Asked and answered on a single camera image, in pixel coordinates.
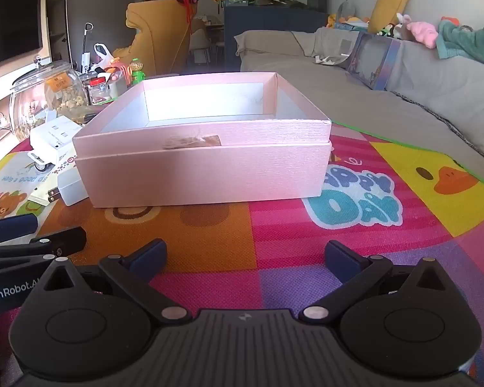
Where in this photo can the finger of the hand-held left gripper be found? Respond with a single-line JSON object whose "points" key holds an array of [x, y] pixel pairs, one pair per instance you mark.
{"points": [[62, 241], [14, 226]]}

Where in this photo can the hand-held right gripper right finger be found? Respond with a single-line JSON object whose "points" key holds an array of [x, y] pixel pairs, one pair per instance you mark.
{"points": [[342, 261]]}

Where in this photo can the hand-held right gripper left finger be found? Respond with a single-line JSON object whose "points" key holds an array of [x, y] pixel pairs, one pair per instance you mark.
{"points": [[148, 257]]}

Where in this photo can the colourful cartoon play mat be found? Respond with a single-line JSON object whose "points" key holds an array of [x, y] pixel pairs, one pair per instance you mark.
{"points": [[306, 229]]}

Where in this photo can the white plug adapter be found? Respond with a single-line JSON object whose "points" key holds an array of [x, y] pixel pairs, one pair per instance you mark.
{"points": [[73, 187]]}

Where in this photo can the round glass jar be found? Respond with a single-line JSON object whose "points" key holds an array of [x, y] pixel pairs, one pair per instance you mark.
{"points": [[34, 96]]}

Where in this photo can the red lid plastic jar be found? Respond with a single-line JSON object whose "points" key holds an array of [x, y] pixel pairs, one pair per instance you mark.
{"points": [[99, 90]]}

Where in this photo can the grey sofa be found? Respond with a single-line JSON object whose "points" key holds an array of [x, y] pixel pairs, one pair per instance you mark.
{"points": [[407, 100]]}

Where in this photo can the green toy bottle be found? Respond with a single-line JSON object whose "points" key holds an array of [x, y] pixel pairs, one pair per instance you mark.
{"points": [[137, 73]]}

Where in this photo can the white stick vacuum cleaner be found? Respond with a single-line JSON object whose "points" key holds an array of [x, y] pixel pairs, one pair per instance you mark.
{"points": [[85, 54]]}

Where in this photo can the white plastic bag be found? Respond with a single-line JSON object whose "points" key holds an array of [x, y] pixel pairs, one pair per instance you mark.
{"points": [[103, 54]]}

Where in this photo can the blue picture box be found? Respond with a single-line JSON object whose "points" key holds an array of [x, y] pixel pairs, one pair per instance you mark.
{"points": [[373, 60]]}

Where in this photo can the black television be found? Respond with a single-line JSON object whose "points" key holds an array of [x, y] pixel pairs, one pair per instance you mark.
{"points": [[10, 20]]}

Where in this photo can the yellow armchair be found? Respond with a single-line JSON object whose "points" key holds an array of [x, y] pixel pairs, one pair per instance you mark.
{"points": [[157, 36]]}

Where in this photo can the pink plush toy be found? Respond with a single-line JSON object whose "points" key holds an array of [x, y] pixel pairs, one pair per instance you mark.
{"points": [[424, 34]]}

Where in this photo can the dark blue cabinet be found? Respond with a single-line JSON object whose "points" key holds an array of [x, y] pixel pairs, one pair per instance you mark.
{"points": [[274, 18]]}

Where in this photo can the green cloth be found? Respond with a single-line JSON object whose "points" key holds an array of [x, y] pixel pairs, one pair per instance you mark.
{"points": [[472, 44]]}

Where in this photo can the yellow pillow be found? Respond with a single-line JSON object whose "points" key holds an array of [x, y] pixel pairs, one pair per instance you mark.
{"points": [[389, 8]]}

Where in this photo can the red tassel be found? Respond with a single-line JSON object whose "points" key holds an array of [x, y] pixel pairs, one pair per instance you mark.
{"points": [[184, 0]]}

